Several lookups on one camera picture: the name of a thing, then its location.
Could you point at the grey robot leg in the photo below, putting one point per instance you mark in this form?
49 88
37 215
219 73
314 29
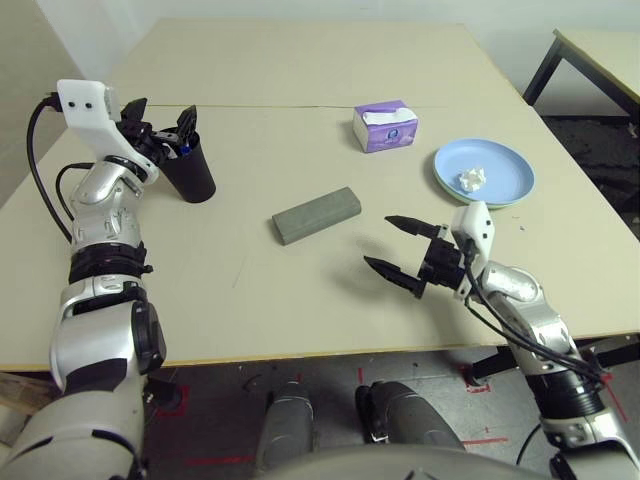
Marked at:
287 425
405 415

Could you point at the grey right robot leg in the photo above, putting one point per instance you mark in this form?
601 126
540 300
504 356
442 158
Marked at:
405 415

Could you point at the purple tissue box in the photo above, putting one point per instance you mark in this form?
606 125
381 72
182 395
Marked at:
387 132

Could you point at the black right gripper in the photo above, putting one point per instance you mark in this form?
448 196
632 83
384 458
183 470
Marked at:
442 262

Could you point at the blue plastic plate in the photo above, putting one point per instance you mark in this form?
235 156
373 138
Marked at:
500 165

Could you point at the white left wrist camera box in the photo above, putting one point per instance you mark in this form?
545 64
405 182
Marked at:
95 120

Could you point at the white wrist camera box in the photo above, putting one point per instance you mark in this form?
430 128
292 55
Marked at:
95 120
477 225

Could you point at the grey left robot leg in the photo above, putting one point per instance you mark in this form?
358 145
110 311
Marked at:
287 425

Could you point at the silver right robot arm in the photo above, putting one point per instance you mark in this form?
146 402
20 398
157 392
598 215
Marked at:
540 340

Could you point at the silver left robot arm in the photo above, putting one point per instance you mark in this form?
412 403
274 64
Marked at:
100 300

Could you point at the black table foot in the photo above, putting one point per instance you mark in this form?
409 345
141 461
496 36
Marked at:
550 357
165 392

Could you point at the white tissue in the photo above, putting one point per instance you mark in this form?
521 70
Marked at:
472 179

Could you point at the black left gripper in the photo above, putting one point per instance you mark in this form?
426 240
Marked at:
150 140

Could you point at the grey robot torso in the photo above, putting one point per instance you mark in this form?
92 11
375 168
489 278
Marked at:
400 465

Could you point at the grey glasses case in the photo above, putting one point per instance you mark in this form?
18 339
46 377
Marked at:
315 215

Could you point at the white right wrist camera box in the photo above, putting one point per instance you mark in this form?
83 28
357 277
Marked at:
477 225

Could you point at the beige side table black frame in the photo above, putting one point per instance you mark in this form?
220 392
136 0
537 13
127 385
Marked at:
600 65

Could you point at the black plastic cup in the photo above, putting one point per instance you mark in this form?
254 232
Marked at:
195 172

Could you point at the green plastic plate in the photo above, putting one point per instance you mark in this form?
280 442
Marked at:
475 202

